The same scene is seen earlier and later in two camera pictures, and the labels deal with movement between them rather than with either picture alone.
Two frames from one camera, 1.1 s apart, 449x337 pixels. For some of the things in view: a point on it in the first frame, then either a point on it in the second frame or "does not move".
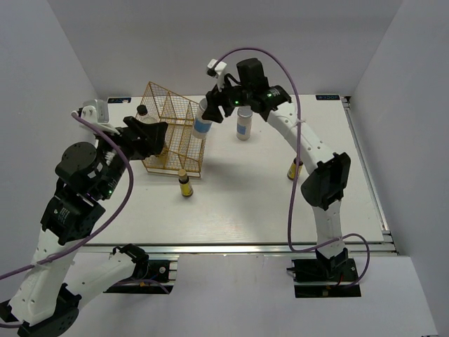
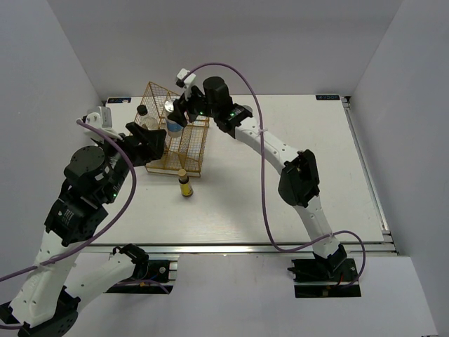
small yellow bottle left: (186, 189) does not move
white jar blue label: (202, 126) → (175, 130)
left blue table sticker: (119, 100) does not move
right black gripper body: (229, 97) → (195, 105)
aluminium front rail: (238, 249) does not move
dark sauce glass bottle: (144, 115) does not move
